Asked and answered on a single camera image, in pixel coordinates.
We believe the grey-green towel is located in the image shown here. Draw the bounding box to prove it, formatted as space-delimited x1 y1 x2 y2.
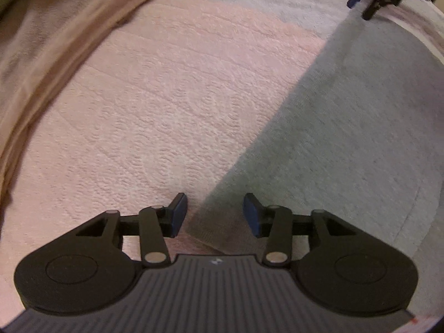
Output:
187 12 443 256

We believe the folded pink-beige blanket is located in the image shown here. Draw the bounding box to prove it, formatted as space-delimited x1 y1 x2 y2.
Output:
1 0 150 208

